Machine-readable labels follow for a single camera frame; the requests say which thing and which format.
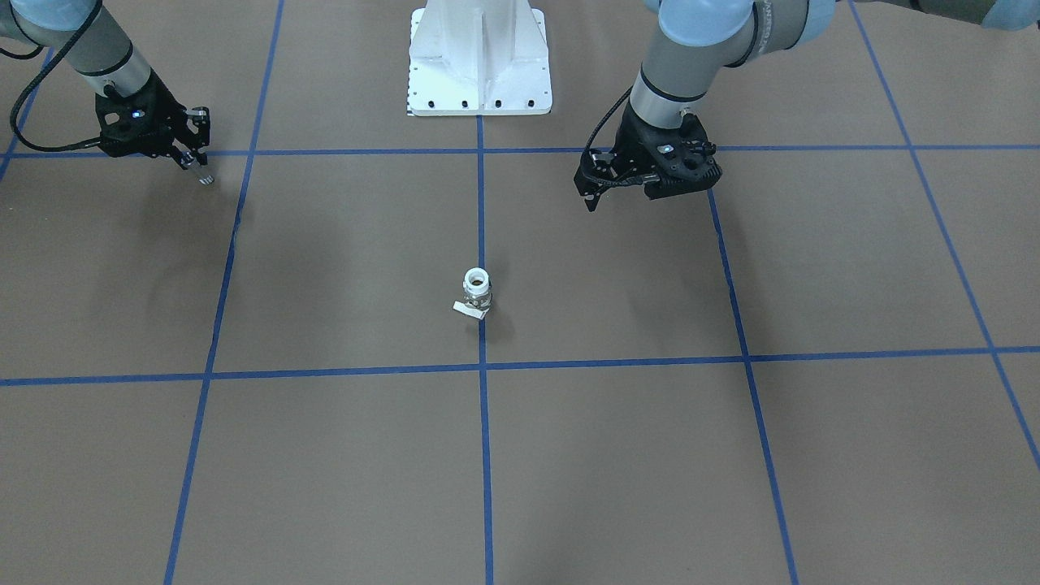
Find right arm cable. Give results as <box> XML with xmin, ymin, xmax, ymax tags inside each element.
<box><xmin>0</xmin><ymin>0</ymin><xmax>106</xmax><ymax>154</ymax></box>

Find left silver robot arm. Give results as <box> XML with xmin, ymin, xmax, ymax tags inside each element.
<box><xmin>574</xmin><ymin>1</ymin><xmax>837</xmax><ymax>211</ymax></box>

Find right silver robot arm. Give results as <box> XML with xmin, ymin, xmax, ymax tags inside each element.
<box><xmin>2</xmin><ymin>1</ymin><xmax>213</xmax><ymax>185</ymax></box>

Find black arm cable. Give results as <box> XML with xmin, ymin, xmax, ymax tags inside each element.
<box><xmin>593</xmin><ymin>88</ymin><xmax>635</xmax><ymax>155</ymax></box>

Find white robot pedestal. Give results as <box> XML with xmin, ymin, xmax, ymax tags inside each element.
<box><xmin>406</xmin><ymin>1</ymin><xmax>553</xmax><ymax>116</ymax></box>

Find white PPR valve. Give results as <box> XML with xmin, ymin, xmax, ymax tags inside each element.
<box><xmin>453</xmin><ymin>266</ymin><xmax>492</xmax><ymax>321</ymax></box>

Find brown paper table cover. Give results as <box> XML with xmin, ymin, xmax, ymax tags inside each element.
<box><xmin>1</xmin><ymin>1</ymin><xmax>1039</xmax><ymax>584</ymax></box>

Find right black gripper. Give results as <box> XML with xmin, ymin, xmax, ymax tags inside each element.
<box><xmin>94</xmin><ymin>71</ymin><xmax>211</xmax><ymax>173</ymax></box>

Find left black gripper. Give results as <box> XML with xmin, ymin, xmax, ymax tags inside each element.
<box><xmin>574</xmin><ymin>105</ymin><xmax>723</xmax><ymax>212</ymax></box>

